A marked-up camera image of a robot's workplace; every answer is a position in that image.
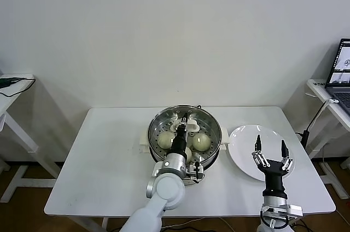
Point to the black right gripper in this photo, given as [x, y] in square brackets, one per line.
[273, 177]

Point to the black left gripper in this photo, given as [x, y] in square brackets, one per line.
[180, 140]

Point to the round glass pot lid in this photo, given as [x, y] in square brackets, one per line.
[192, 126]

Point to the white steamed baozi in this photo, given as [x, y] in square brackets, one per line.
[189, 155]
[201, 141]
[165, 140]

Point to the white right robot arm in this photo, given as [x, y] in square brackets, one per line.
[273, 200]

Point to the perforated steel steamer basket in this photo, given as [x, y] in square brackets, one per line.
[225, 136]

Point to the white ceramic plate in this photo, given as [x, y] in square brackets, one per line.
[243, 155]

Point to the white side table with laptop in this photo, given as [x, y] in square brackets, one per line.
[318, 91]

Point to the white printed label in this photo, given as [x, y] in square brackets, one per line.
[320, 84]

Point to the grey open laptop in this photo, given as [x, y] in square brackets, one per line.
[341, 59]

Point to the green hand tool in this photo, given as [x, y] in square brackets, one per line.
[5, 81]

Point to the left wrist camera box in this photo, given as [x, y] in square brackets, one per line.
[195, 173]

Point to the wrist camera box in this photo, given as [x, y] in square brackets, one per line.
[295, 211]
[195, 173]

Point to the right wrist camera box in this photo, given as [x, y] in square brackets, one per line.
[295, 211]

